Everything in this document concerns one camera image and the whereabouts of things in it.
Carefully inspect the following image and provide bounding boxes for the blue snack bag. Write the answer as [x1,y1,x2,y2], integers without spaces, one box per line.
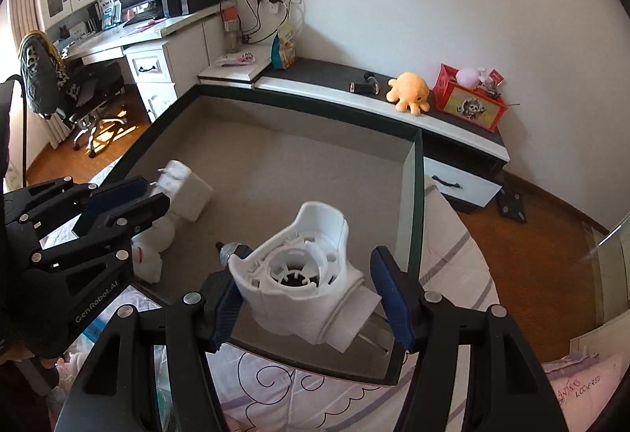
[270,21,297,70]

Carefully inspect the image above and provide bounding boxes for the white desk with drawers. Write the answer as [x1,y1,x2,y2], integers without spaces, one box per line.
[65,2,233,122]

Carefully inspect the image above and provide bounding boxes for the black white tv cabinet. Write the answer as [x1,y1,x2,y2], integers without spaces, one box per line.
[254,58,510,211]

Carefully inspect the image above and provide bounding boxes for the black office chair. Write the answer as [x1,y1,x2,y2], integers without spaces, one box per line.
[18,30,127,158]

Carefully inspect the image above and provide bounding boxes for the yellow octopus plush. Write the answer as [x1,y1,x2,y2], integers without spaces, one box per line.
[385,72,430,116]

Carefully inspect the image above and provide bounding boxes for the white power adapter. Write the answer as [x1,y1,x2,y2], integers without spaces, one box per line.
[154,159,213,222]

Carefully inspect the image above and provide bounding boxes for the pink storage box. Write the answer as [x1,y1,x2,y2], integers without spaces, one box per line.
[97,83,426,388]

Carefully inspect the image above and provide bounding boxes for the white plastic housing part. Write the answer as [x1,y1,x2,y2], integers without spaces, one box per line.
[226,202,380,353]

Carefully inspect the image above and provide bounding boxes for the pink pillow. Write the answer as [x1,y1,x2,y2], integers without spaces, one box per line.
[543,352,624,431]

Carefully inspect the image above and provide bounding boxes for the black bathroom scale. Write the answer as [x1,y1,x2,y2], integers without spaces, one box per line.
[495,187,526,223]

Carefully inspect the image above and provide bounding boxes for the white small figure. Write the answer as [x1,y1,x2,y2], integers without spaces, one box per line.
[132,216,176,284]

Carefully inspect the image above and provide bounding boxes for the orange cap bottle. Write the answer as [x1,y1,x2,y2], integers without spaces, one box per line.
[221,6,243,54]

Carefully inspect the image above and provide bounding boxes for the pink plush toy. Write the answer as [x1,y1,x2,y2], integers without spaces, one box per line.
[455,66,486,90]

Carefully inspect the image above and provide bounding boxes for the black handle tool on cabinet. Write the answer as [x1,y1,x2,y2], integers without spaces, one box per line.
[349,72,380,95]

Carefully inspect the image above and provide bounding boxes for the red cartoon storage box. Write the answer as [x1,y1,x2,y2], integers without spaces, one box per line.
[432,63,508,133]

